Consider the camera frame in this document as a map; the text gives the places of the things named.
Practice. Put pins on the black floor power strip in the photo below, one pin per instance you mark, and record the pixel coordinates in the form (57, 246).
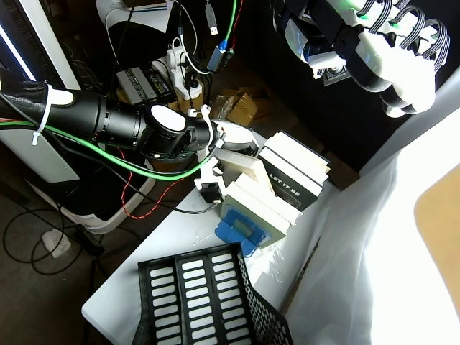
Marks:
(90, 240)

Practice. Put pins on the white power strip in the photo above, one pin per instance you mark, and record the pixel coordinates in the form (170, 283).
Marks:
(179, 77)

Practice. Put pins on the brown cardboard box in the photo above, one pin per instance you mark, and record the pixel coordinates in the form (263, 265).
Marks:
(240, 108)

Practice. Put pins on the pale green book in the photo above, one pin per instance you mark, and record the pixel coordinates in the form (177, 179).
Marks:
(278, 235)

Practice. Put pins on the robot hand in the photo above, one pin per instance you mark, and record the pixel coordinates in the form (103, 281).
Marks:
(235, 134)
(402, 72)

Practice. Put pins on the white and black chair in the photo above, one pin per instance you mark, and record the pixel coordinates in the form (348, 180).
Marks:
(151, 18)

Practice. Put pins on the clear plastic film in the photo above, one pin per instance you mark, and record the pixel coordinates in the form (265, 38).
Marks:
(273, 266)

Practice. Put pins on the black CENTURY book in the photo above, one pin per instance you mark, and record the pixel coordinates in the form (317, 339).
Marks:
(301, 151)

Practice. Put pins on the blue USB adapter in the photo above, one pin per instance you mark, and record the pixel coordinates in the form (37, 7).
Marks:
(215, 57)

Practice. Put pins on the white perforated plate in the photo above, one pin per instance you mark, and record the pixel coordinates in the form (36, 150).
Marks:
(55, 242)

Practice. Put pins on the tan wooden board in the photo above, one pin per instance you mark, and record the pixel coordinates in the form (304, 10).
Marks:
(442, 223)

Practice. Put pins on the silver power supply box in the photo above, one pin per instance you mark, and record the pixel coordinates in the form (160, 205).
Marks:
(134, 84)

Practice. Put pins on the blue plastic bookend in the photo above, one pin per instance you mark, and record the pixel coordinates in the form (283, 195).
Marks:
(230, 237)

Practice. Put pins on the black LET IT BE book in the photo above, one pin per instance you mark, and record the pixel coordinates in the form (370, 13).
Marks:
(284, 185)

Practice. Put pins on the cream book gold squiggles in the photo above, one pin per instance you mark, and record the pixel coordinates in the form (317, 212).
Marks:
(255, 172)

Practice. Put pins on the black mesh file rack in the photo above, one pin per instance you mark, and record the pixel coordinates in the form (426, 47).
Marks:
(201, 298)

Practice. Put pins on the clear bubble wrap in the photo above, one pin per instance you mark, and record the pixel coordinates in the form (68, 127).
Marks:
(221, 106)

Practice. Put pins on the white computer tower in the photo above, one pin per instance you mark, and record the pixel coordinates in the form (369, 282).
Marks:
(54, 158)

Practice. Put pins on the black power adapter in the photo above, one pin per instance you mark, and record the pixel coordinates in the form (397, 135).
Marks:
(161, 86)

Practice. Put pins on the white backdrop cloth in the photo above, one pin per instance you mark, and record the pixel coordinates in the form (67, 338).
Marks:
(377, 233)

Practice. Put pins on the white rimmed black bin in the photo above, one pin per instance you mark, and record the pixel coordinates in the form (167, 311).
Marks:
(104, 224)

